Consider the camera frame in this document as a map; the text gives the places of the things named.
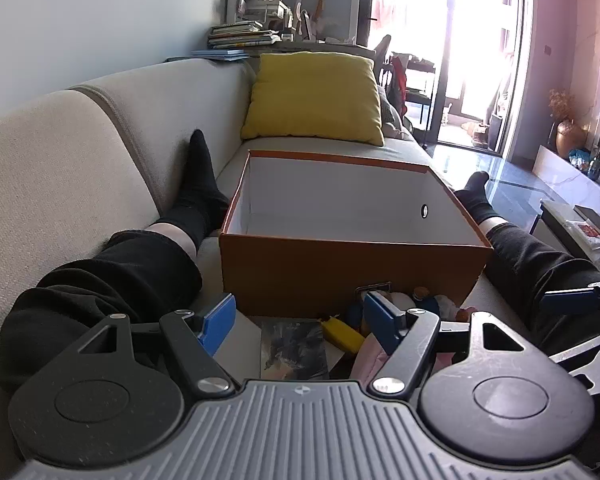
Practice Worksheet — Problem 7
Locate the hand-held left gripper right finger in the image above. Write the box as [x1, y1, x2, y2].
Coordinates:
[362, 290, 526, 401]

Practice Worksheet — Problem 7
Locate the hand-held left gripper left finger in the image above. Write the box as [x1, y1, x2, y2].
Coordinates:
[72, 292, 238, 401]

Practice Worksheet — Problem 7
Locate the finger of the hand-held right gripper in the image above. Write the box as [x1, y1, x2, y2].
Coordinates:
[549, 327, 600, 391]
[539, 272, 600, 315]

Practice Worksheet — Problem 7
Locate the pink quilted pouch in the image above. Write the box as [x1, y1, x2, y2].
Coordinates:
[350, 337, 456, 381]

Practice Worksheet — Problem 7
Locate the yellow small object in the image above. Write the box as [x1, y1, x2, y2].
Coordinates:
[321, 316, 366, 356]

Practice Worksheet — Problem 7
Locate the red panda plush toy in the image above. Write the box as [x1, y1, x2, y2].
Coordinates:
[347, 286, 478, 331]

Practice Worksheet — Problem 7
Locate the black slim box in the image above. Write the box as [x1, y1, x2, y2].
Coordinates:
[259, 319, 331, 382]

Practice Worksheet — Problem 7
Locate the orange cardboard box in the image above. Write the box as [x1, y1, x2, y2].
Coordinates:
[218, 150, 495, 318]

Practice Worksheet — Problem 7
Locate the person's right leg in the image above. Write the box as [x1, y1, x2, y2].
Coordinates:
[482, 220, 600, 361]

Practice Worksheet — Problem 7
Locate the person's leg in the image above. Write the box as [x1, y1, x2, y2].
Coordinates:
[0, 227, 203, 396]
[482, 220, 600, 361]

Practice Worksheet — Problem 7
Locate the coffee table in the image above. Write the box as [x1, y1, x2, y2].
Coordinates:
[535, 200, 600, 267]

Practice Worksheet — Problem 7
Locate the person's left leg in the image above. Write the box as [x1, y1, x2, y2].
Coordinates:
[0, 227, 203, 396]

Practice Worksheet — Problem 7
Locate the white low cabinet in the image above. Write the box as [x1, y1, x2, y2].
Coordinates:
[532, 145, 600, 203]

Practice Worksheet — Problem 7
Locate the copper vase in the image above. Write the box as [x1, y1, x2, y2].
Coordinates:
[556, 119, 588, 158]

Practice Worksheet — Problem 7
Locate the grey cushion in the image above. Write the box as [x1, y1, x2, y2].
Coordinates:
[377, 85, 407, 135]

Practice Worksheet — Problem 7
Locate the beige sofa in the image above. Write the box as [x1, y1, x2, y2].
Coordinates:
[0, 50, 531, 480]

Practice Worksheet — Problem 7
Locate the black metal rack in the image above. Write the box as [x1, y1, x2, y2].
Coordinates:
[405, 52, 448, 133]

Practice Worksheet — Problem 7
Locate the yellow pillow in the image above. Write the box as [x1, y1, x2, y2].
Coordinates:
[240, 52, 386, 147]

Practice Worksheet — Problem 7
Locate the red jacket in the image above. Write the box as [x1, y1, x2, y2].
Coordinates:
[390, 57, 410, 111]

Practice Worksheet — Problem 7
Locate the blue folder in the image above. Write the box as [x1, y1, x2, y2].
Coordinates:
[190, 49, 251, 62]

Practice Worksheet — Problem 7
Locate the glass balcony door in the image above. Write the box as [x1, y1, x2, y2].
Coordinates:
[360, 0, 536, 157]

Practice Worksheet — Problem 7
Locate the stack of books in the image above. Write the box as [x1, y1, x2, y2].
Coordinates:
[207, 21, 281, 51]

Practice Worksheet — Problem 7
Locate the desk organizer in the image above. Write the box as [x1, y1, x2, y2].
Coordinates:
[237, 0, 293, 28]

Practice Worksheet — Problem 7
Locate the white desk lamp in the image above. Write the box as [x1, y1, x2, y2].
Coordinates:
[292, 0, 326, 41]

